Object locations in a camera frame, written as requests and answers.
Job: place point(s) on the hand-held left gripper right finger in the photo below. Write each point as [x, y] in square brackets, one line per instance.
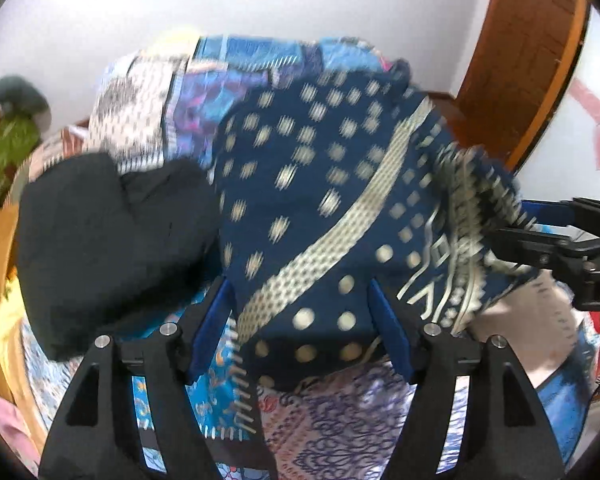
[392, 330]

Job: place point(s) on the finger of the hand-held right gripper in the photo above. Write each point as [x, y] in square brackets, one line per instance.
[550, 212]
[530, 245]

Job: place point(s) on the pink cloth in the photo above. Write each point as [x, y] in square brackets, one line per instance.
[2, 430]

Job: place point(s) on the navy patterned zip hoodie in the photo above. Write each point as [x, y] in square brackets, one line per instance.
[305, 185]

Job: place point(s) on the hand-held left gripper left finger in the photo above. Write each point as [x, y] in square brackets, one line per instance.
[212, 325]

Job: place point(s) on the black thin garment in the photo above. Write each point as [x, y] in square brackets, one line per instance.
[175, 220]

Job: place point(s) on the grey neck pillow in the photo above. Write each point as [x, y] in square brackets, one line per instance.
[20, 95]

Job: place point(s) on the green patterned box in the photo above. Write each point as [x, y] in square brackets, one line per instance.
[5, 155]

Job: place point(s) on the black folded sweater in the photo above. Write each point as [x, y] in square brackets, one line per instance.
[70, 240]

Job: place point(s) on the brown wooden door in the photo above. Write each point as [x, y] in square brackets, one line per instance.
[525, 50]

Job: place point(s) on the blue patchwork bed quilt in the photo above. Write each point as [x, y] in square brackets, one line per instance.
[330, 430]

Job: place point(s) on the striped brown blanket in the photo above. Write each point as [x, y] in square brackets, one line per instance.
[60, 150]

